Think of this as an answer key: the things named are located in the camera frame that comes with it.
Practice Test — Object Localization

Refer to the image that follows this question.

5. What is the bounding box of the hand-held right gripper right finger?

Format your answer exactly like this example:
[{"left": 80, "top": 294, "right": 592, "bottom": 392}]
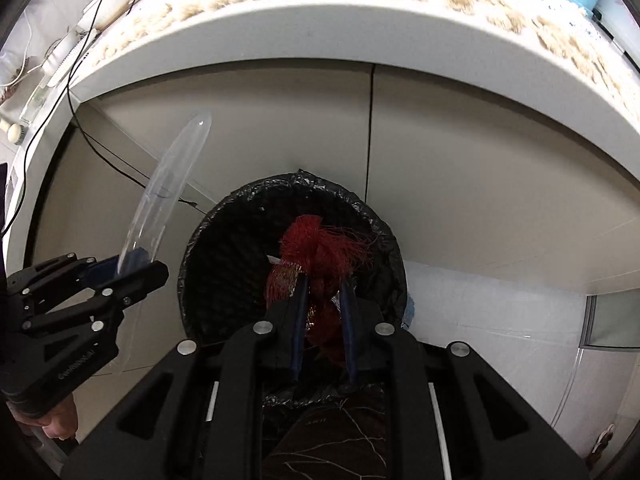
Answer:
[{"left": 340, "top": 285, "right": 588, "bottom": 480}]

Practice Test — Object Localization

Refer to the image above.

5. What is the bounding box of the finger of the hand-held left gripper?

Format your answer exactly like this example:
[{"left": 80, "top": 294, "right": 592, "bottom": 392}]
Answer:
[
  {"left": 7, "top": 250, "right": 152, "bottom": 311},
  {"left": 22, "top": 261, "right": 170, "bottom": 339}
]

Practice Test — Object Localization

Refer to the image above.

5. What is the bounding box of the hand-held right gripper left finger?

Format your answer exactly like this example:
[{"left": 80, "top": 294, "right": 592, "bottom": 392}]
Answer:
[{"left": 62, "top": 276, "right": 311, "bottom": 480}]

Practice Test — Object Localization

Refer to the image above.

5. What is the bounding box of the red mesh net bag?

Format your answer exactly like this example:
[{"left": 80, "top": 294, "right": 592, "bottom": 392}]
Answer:
[{"left": 265, "top": 214, "right": 376, "bottom": 361}]

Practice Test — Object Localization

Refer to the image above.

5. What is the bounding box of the trash bin with black bag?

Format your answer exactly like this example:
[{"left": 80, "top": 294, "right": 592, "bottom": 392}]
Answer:
[{"left": 177, "top": 169, "right": 410, "bottom": 411}]

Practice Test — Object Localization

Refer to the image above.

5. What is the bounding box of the person's left hand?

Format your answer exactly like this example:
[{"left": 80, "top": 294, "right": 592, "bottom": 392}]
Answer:
[{"left": 42, "top": 394, "right": 79, "bottom": 442}]

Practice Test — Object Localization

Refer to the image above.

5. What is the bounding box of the person's patterned trouser leg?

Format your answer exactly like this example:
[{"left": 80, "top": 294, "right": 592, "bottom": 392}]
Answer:
[{"left": 262, "top": 390, "right": 391, "bottom": 480}]

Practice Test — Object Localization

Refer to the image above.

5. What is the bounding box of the white counter cabinet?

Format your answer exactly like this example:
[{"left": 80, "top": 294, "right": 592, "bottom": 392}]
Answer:
[{"left": 10, "top": 55, "right": 640, "bottom": 376}]

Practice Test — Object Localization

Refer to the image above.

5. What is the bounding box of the white bowl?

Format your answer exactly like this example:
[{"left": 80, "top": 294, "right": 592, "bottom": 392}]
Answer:
[{"left": 92, "top": 0, "right": 133, "bottom": 31}]

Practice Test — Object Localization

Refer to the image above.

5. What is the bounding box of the black cable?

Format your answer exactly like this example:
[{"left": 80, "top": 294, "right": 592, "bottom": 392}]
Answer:
[
  {"left": 65, "top": 0, "right": 211, "bottom": 208},
  {"left": 0, "top": 147, "right": 27, "bottom": 235}
]

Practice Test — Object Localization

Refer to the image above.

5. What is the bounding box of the clear plastic hose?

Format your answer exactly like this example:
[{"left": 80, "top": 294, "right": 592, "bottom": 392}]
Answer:
[{"left": 550, "top": 347, "right": 587, "bottom": 427}]

